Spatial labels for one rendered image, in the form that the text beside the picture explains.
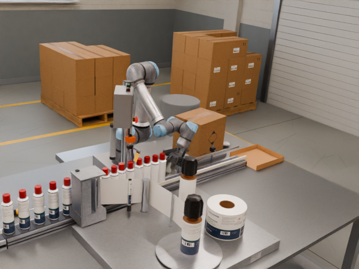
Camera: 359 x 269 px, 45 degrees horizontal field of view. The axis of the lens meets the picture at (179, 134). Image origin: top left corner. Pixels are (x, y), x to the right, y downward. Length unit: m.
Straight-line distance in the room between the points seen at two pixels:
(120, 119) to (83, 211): 0.51
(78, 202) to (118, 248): 0.30
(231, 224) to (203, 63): 4.16
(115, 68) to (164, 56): 3.40
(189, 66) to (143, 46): 2.69
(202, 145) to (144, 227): 0.98
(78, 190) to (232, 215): 0.75
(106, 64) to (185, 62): 1.21
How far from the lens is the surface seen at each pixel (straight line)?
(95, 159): 2.89
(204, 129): 2.97
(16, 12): 7.64
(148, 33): 8.88
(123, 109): 2.29
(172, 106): 4.90
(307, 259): 3.35
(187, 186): 2.31
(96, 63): 5.76
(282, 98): 7.27
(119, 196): 2.32
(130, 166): 2.41
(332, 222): 2.64
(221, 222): 2.15
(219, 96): 6.30
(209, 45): 6.00
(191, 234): 1.98
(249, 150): 3.34
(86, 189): 2.14
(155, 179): 2.55
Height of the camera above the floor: 2.14
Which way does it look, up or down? 22 degrees down
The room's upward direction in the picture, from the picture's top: 5 degrees clockwise
